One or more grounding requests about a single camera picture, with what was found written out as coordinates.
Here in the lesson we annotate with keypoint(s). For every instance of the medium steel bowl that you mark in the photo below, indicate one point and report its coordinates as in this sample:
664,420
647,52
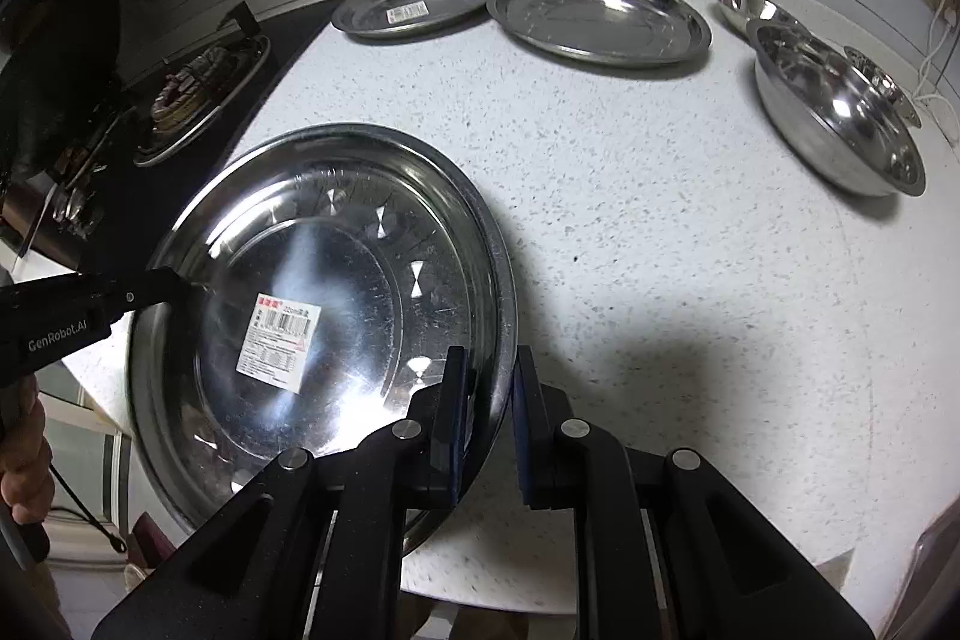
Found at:
738,13

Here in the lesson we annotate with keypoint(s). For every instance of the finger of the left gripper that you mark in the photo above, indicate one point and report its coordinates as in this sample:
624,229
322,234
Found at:
161,288

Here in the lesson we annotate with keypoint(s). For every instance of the right gas burner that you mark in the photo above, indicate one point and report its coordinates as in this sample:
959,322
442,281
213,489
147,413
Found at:
195,95

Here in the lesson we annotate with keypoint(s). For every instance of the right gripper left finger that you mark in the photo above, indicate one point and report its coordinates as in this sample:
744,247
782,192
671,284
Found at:
449,431

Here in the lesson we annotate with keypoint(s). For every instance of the large steel bowl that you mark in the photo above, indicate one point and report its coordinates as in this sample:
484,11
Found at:
832,116

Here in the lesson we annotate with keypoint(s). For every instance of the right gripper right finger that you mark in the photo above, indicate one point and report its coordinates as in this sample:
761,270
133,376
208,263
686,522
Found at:
531,423

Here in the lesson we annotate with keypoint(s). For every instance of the large plain steel plate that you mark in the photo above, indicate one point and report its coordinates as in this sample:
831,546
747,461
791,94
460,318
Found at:
633,34

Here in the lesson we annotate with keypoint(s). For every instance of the small labelled steel plate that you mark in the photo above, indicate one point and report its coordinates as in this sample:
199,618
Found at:
384,20

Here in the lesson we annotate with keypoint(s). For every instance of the person's left hand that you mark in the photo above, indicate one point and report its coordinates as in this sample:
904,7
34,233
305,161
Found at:
27,482

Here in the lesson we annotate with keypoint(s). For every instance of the black glass gas stove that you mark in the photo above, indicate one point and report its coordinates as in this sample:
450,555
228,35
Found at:
94,207

